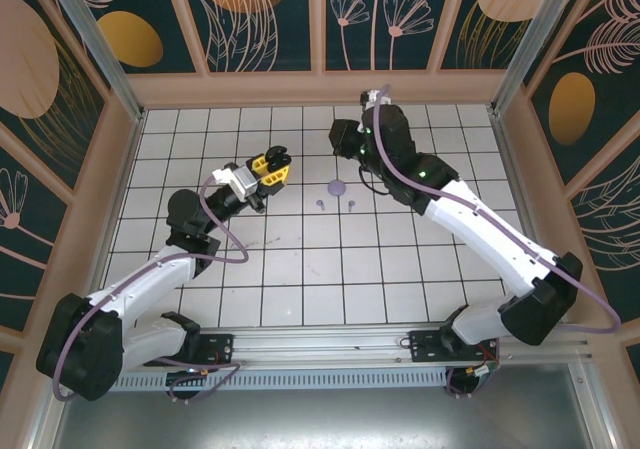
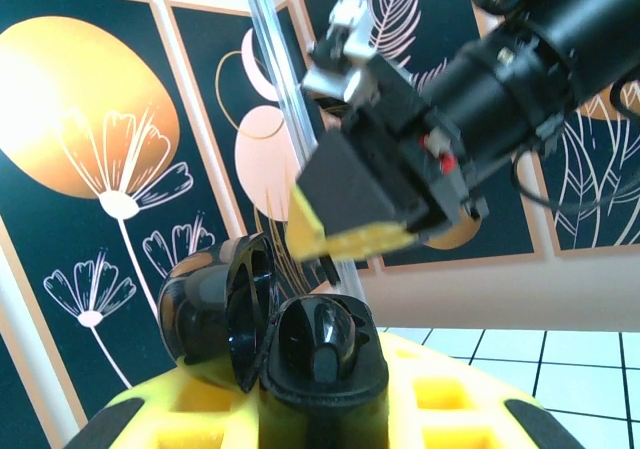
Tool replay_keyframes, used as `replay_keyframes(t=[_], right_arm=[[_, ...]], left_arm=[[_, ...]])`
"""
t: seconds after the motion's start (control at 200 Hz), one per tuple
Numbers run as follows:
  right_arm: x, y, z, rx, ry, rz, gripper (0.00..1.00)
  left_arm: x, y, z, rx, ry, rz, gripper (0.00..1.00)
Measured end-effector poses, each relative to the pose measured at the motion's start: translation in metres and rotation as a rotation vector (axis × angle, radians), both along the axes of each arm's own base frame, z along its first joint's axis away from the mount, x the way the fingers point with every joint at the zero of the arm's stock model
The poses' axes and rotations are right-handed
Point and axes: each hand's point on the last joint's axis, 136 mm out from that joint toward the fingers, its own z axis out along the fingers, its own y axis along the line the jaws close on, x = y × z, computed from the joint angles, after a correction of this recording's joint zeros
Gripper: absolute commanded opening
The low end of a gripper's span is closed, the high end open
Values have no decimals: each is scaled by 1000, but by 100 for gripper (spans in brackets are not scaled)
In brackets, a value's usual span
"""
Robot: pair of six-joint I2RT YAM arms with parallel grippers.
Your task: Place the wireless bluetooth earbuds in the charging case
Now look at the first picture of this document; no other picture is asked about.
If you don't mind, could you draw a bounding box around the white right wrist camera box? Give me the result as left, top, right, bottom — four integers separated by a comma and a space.
360, 86, 394, 115

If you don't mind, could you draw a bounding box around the aluminium mounting rail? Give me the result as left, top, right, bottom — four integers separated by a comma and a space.
47, 321, 594, 373

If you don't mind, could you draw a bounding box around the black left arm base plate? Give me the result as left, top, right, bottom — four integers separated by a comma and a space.
143, 333, 236, 368

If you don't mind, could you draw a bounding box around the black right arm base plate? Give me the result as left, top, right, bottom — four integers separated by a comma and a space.
408, 329, 501, 365

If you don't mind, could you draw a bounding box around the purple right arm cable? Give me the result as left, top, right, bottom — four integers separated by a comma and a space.
372, 83, 622, 399

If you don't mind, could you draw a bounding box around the grey metal panel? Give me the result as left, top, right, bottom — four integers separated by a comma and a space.
29, 386, 616, 449

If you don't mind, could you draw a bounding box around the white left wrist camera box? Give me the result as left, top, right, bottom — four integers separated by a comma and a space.
211, 162, 260, 201

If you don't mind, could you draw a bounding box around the slotted grey cable duct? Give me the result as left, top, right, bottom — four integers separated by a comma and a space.
69, 368, 451, 390

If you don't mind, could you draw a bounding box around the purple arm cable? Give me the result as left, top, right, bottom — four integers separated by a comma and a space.
52, 176, 251, 405
372, 83, 622, 399

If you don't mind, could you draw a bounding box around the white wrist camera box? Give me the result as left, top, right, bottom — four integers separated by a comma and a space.
211, 162, 260, 201
360, 86, 394, 115

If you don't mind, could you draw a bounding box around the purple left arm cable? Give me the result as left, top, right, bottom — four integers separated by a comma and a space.
52, 176, 251, 405

